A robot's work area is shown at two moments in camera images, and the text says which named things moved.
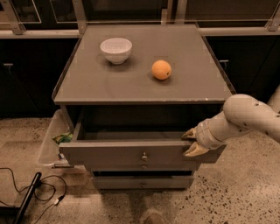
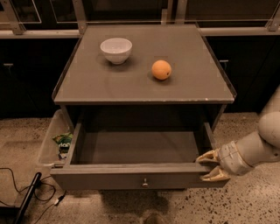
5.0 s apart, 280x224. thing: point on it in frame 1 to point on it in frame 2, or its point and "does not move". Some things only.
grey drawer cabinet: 129,93 does not move
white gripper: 205,134 to 228,157
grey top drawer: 135,135 to 136,157
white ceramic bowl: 116,50 does not move
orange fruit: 161,69 does not move
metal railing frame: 172,11 does not move
